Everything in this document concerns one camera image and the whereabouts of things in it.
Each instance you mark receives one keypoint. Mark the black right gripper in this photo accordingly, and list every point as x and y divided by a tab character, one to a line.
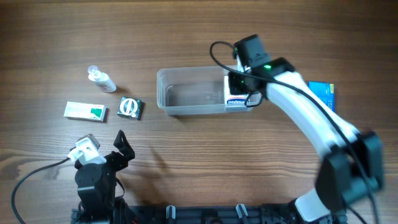
234	88

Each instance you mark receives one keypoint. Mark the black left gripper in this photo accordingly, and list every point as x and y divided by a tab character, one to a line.
112	158

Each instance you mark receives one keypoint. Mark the white green medicine box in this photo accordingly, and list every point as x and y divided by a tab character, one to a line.
85	111

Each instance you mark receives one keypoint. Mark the white plaster box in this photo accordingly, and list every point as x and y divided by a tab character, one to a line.
232	100

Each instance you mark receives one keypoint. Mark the blue box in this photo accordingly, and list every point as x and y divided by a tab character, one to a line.
325	92

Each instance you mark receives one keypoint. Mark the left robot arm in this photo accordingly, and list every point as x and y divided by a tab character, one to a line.
96	180

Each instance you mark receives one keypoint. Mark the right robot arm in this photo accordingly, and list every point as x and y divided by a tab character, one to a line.
351	162

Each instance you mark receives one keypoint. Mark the clear plastic container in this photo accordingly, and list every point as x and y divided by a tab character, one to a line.
196	90

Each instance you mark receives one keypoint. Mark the green Zam-Buk box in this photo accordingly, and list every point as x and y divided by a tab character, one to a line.
130	108

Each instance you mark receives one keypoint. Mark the white calamol lotion bottle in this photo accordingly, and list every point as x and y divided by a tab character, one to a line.
101	80

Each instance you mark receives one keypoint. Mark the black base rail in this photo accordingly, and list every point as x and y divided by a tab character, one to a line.
261	214

